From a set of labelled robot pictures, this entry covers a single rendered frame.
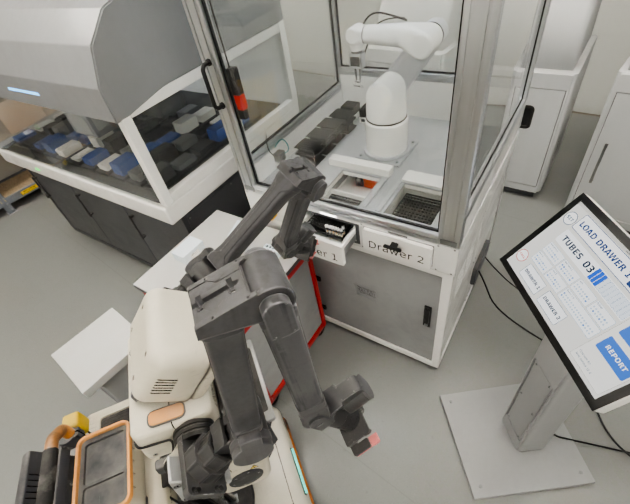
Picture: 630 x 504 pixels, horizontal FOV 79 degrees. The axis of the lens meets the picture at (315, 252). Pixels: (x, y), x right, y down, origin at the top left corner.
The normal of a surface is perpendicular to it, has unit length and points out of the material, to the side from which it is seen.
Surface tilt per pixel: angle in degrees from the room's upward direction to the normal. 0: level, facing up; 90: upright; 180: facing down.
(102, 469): 0
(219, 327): 90
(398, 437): 0
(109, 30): 90
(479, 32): 90
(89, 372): 0
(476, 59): 90
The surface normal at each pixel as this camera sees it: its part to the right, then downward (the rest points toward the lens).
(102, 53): 0.84, 0.29
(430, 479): -0.14, -0.70
